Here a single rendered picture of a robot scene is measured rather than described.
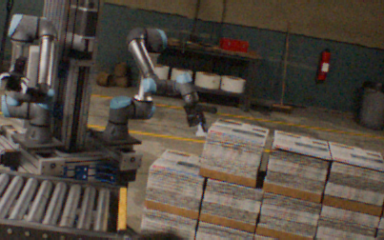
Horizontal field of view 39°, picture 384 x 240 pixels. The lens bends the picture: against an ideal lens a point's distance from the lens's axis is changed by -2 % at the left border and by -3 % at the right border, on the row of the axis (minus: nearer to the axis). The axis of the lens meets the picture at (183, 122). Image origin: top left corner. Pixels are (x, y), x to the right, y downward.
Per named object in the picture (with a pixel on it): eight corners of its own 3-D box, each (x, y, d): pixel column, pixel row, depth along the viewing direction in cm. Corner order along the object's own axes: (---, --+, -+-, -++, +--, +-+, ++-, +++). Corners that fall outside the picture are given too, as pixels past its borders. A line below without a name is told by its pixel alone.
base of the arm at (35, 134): (19, 135, 293) (21, 118, 290) (45, 134, 302) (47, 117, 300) (30, 145, 282) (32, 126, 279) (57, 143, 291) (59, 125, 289)
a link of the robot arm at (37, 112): (51, 126, 286) (54, 101, 282) (25, 123, 282) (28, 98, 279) (51, 120, 297) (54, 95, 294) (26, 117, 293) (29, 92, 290)
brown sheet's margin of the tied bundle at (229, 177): (203, 166, 291) (205, 158, 290) (257, 178, 286) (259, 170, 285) (197, 174, 275) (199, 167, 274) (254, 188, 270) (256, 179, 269)
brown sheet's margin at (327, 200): (318, 180, 300) (320, 172, 299) (370, 190, 295) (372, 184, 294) (322, 204, 263) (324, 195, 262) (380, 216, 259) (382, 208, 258)
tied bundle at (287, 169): (265, 170, 305) (273, 130, 300) (317, 181, 301) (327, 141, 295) (261, 191, 269) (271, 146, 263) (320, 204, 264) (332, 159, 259)
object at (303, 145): (274, 131, 297) (274, 129, 297) (327, 142, 293) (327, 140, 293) (272, 148, 262) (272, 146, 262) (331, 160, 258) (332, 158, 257)
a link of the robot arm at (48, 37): (60, 29, 287) (51, 110, 265) (39, 26, 284) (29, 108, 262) (62, 15, 277) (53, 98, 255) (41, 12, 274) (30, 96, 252)
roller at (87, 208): (90, 197, 249) (98, 190, 249) (81, 244, 204) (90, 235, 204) (83, 190, 248) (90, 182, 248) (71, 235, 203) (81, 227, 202)
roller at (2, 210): (24, 186, 246) (25, 175, 244) (0, 230, 200) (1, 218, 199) (13, 184, 245) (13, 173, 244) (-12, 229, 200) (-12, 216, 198)
